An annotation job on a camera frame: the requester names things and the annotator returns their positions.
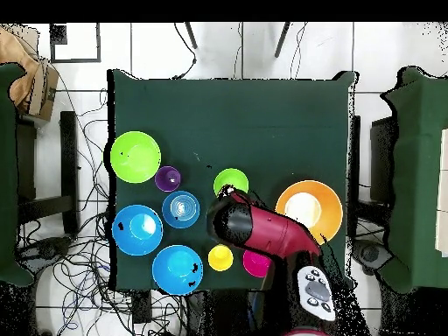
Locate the yellow cup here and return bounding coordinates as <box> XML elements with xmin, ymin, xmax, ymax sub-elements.
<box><xmin>207</xmin><ymin>243</ymin><xmax>235</xmax><ymax>273</ymax></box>

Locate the tangle of floor cables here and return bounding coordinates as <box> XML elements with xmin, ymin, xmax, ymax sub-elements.
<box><xmin>15</xmin><ymin>80</ymin><xmax>186</xmax><ymax>336</ymax></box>

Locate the small red bowl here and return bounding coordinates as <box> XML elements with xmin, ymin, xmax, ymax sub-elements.
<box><xmin>242</xmin><ymin>248</ymin><xmax>272</xmax><ymax>279</ymax></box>

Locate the large green bowl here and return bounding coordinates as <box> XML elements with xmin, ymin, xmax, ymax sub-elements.
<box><xmin>109</xmin><ymin>130</ymin><xmax>163</xmax><ymax>185</ymax></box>

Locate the black floor cable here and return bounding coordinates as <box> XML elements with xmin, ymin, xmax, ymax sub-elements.
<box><xmin>172</xmin><ymin>22</ymin><xmax>198</xmax><ymax>81</ymax></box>

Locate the small green bowl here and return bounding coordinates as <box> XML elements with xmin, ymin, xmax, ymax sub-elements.
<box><xmin>213</xmin><ymin>167</ymin><xmax>250</xmax><ymax>197</ymax></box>

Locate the black power brick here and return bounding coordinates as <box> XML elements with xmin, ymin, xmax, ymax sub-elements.
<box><xmin>131</xmin><ymin>289</ymin><xmax>153</xmax><ymax>325</ymax></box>

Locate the black tripod leg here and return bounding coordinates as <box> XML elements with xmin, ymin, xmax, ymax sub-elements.
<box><xmin>274</xmin><ymin>22</ymin><xmax>291</xmax><ymax>59</ymax></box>
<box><xmin>184</xmin><ymin>22</ymin><xmax>199</xmax><ymax>50</ymax></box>

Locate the cardboard box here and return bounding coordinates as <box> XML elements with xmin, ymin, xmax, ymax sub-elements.
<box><xmin>0</xmin><ymin>24</ymin><xmax>60</xmax><ymax>122</ymax></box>

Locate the small blue ridged bowl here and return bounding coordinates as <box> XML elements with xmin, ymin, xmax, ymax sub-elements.
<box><xmin>161</xmin><ymin>190</ymin><xmax>201</xmax><ymax>229</ymax></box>

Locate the purple cup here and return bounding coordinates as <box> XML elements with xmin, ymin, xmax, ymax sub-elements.
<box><xmin>154</xmin><ymin>165</ymin><xmax>182</xmax><ymax>193</ymax></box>

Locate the large blue bowl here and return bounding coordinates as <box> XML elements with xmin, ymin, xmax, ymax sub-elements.
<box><xmin>151</xmin><ymin>244</ymin><xmax>205</xmax><ymax>297</ymax></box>
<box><xmin>111</xmin><ymin>204</ymin><xmax>165</xmax><ymax>257</ymax></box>

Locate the black square floor frame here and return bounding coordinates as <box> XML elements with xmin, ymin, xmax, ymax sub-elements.
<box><xmin>49</xmin><ymin>22</ymin><xmax>102</xmax><ymax>65</ymax></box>

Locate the black floor stand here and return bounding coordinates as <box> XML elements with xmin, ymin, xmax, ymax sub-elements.
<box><xmin>15</xmin><ymin>110</ymin><xmax>81</xmax><ymax>235</ymax></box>

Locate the black box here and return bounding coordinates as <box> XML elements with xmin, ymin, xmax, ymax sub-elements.
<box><xmin>369</xmin><ymin>116</ymin><xmax>398</xmax><ymax>204</ymax></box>

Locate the black robot pedestal leg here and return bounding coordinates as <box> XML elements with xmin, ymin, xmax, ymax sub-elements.
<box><xmin>17</xmin><ymin>235</ymin><xmax>73</xmax><ymax>270</ymax></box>
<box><xmin>351</xmin><ymin>237</ymin><xmax>395</xmax><ymax>277</ymax></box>

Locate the green cloth side table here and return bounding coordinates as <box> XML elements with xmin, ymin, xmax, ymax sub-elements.
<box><xmin>0</xmin><ymin>62</ymin><xmax>35</xmax><ymax>289</ymax></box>
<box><xmin>380</xmin><ymin>66</ymin><xmax>448</xmax><ymax>294</ymax></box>

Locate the large orange bowl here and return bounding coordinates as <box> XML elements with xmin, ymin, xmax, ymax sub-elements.
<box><xmin>274</xmin><ymin>179</ymin><xmax>344</xmax><ymax>246</ymax></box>

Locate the dark green tablecloth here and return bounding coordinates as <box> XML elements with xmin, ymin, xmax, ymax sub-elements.
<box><xmin>106</xmin><ymin>68</ymin><xmax>359</xmax><ymax>292</ymax></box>

